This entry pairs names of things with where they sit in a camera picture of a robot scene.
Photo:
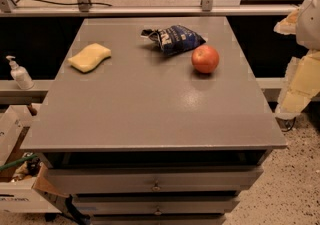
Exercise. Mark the yellow sponge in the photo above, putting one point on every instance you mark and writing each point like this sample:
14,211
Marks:
89,57

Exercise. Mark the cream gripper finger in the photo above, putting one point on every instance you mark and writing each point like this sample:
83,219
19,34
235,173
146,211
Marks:
287,25
301,84

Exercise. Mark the grey drawer cabinet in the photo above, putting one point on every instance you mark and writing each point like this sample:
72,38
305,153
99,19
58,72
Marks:
146,140

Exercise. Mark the white pump bottle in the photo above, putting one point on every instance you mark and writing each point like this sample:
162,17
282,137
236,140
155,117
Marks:
20,74

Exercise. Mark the cardboard box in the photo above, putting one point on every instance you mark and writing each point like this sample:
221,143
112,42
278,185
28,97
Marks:
23,189

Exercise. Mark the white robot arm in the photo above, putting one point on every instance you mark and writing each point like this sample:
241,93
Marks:
308,25

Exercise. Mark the red apple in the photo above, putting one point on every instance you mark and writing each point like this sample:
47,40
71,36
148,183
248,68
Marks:
205,59

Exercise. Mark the blue chip bag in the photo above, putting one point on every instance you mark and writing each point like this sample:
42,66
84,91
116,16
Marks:
174,40

